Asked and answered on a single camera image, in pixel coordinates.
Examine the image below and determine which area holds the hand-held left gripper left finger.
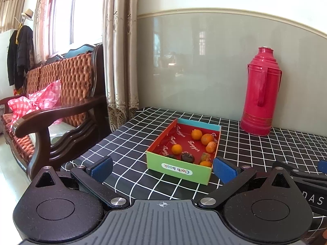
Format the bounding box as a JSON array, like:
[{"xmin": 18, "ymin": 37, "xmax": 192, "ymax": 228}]
[{"xmin": 33, "ymin": 156, "xmax": 130, "ymax": 209}]

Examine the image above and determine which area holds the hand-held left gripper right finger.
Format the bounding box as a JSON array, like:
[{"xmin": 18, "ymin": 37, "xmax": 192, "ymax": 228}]
[{"xmin": 197, "ymin": 156, "xmax": 297, "ymax": 209}]

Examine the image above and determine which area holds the red cardboard box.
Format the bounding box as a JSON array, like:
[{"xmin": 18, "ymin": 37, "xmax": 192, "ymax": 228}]
[{"xmin": 146, "ymin": 118, "xmax": 222, "ymax": 186}]

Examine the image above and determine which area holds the black checkered tablecloth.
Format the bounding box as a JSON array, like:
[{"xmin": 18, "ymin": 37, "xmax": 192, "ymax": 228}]
[{"xmin": 60, "ymin": 107, "xmax": 327, "ymax": 245}]

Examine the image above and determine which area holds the white sheet on sofa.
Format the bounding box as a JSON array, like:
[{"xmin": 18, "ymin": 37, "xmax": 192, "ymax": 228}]
[{"xmin": 48, "ymin": 122, "xmax": 83, "ymax": 145}]

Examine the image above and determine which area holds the red thermos flask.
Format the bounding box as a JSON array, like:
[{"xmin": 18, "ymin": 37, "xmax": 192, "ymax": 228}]
[{"xmin": 240, "ymin": 47, "xmax": 283, "ymax": 136}]

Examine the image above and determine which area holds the pink checkered cloth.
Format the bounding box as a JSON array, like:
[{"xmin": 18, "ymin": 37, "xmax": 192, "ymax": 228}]
[{"xmin": 8, "ymin": 79, "xmax": 63, "ymax": 126}]

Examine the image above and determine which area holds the wooden sofa with orange cushions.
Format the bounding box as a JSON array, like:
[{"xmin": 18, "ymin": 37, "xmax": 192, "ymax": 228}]
[{"xmin": 0, "ymin": 43, "xmax": 107, "ymax": 179}]

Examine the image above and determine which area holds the beige curtain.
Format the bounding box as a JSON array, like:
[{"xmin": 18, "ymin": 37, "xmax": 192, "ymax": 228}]
[{"xmin": 102, "ymin": 0, "xmax": 140, "ymax": 133}]

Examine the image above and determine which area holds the white cabinet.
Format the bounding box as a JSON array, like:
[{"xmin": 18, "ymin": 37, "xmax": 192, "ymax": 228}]
[{"xmin": 0, "ymin": 29, "xmax": 18, "ymax": 100}]

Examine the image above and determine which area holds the black coat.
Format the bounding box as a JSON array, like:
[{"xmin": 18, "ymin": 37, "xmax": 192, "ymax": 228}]
[{"xmin": 7, "ymin": 26, "xmax": 34, "ymax": 89}]

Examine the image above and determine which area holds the sheer patterned curtain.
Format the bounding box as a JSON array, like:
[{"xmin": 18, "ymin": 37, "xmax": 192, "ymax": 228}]
[{"xmin": 33, "ymin": 0, "xmax": 55, "ymax": 67}]

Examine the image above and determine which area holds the window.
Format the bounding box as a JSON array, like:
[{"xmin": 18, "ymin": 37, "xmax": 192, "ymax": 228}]
[{"xmin": 51, "ymin": 0, "xmax": 105, "ymax": 57}]

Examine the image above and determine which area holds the straw hat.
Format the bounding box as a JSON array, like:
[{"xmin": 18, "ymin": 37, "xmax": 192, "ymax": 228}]
[{"xmin": 21, "ymin": 8, "xmax": 34, "ymax": 21}]

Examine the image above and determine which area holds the brown curtain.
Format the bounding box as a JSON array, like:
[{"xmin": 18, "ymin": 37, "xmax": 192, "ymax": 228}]
[{"xmin": 0, "ymin": 0, "xmax": 28, "ymax": 31}]

